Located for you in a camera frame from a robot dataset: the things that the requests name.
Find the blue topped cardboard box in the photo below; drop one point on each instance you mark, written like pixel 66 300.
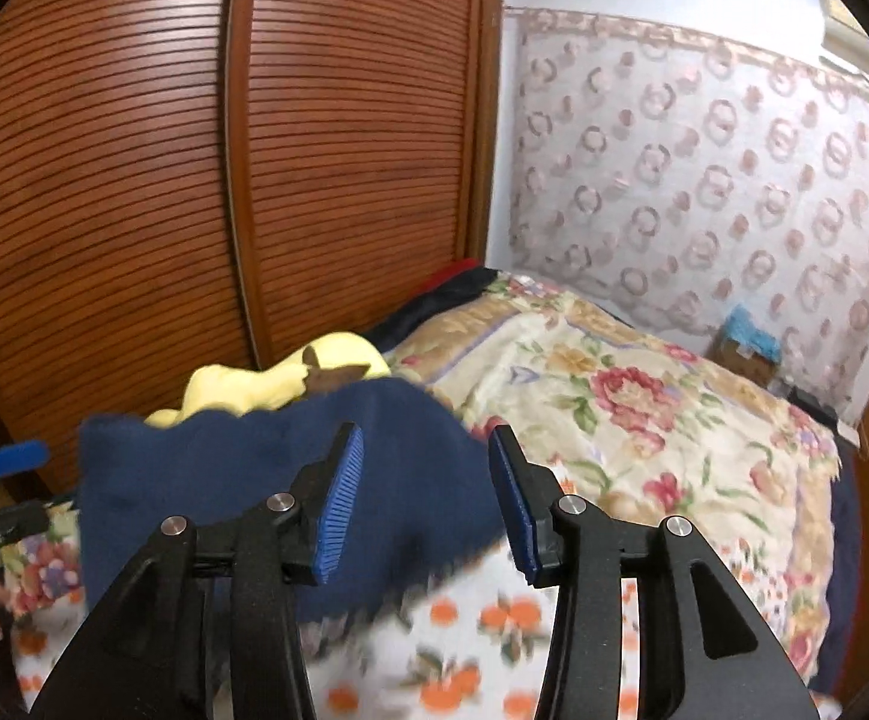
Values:
pixel 742 347

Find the yellow plush toy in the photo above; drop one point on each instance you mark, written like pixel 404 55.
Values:
pixel 318 368

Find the floral beige quilt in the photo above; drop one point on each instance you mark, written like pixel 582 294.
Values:
pixel 645 429

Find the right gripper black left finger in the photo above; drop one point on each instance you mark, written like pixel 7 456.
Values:
pixel 144 651

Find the navy blue printed t-shirt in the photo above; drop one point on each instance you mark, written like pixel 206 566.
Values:
pixel 425 500

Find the brown louvered wardrobe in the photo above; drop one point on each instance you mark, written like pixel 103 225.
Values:
pixel 195 181

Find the pink circle patterned curtain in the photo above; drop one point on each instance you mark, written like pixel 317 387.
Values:
pixel 674 176

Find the red and dark clothes pile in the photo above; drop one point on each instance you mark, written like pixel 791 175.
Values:
pixel 455 285

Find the white air conditioner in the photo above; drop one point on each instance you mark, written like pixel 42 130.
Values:
pixel 844 36

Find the orange fruit print bedsheet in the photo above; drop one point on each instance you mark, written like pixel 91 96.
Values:
pixel 472 647

